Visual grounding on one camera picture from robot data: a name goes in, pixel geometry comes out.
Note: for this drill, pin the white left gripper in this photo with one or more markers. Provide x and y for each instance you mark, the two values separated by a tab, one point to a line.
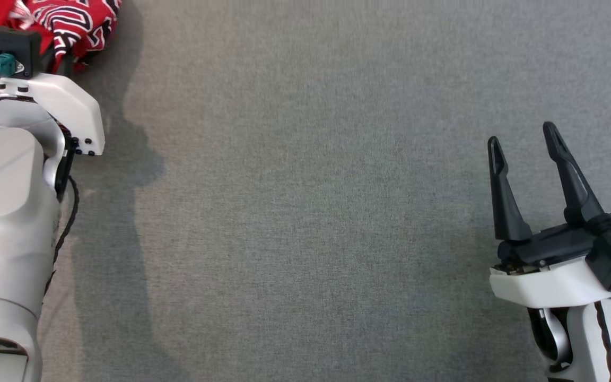
72	106

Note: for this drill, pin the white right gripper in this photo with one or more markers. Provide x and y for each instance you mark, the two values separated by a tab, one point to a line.
549	281

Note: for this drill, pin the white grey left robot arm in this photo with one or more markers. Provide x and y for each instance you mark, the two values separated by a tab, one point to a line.
3	212

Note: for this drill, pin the red black white patterned garment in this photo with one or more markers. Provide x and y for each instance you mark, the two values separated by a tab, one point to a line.
72	21

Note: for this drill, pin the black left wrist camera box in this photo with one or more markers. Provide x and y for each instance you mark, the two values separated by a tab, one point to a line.
16	42

